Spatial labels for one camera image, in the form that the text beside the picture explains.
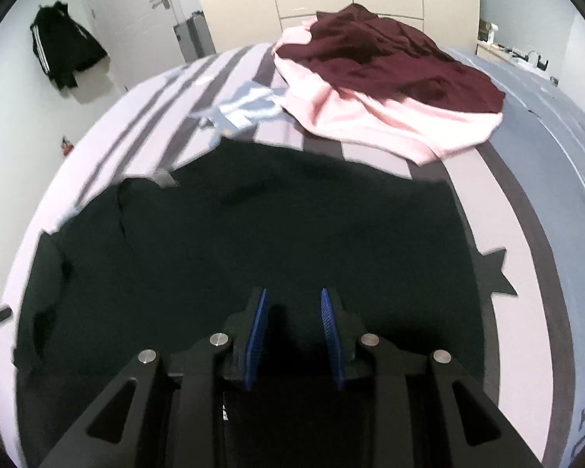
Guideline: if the maroon garment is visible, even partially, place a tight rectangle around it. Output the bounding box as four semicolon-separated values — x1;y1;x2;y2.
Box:
277;3;507;115

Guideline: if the black striped jacket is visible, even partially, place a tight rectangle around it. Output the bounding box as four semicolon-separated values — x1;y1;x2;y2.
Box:
30;2;110;91

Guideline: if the white room door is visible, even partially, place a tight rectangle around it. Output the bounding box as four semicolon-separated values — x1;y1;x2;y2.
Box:
80;0;200;93

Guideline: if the pink garment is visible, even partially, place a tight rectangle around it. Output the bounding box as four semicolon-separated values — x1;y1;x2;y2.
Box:
271;16;504;165

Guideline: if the bed with striped star sheet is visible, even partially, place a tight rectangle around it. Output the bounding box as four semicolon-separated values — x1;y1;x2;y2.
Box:
0;41;585;468

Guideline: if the white nightstand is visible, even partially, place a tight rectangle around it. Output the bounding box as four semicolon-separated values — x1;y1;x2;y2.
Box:
475;41;561;83

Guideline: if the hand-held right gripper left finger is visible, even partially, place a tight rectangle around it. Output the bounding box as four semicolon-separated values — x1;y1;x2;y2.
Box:
39;287;271;468

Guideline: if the black t-shirt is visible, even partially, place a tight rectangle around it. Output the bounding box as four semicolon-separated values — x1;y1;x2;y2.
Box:
12;136;488;468

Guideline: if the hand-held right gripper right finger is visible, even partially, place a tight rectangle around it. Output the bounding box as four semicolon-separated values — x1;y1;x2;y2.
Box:
320;287;544;468

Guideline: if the grey suitcase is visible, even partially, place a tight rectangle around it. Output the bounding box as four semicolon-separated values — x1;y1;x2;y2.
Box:
173;13;215;62

